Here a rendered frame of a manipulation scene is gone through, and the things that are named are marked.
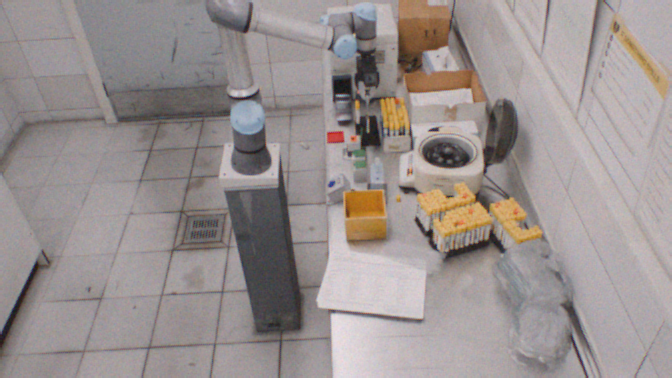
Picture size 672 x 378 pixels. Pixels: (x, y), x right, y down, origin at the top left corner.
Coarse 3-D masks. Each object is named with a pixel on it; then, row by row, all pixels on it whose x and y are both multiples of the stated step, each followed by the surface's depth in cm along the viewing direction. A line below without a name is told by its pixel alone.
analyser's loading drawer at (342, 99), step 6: (336, 90) 252; (342, 90) 251; (348, 90) 251; (336, 96) 243; (342, 96) 243; (348, 96) 243; (336, 102) 243; (342, 102) 239; (348, 102) 239; (336, 108) 241; (342, 108) 241; (348, 108) 241; (336, 114) 236; (342, 114) 236; (348, 114) 236; (336, 120) 238; (342, 120) 238
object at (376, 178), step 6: (372, 168) 202; (378, 168) 202; (372, 174) 199; (378, 174) 199; (372, 180) 197; (378, 180) 197; (372, 186) 197; (378, 186) 197; (384, 186) 208; (384, 192) 206
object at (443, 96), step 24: (432, 72) 238; (456, 72) 238; (408, 96) 226; (432, 96) 240; (456, 96) 239; (480, 96) 228; (408, 120) 233; (432, 120) 225; (456, 120) 225; (480, 120) 226
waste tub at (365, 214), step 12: (348, 192) 194; (360, 192) 194; (372, 192) 194; (348, 204) 197; (360, 204) 197; (372, 204) 197; (384, 204) 188; (348, 216) 198; (360, 216) 198; (372, 216) 197; (384, 216) 184; (348, 228) 187; (360, 228) 187; (372, 228) 187; (384, 228) 187; (348, 240) 190
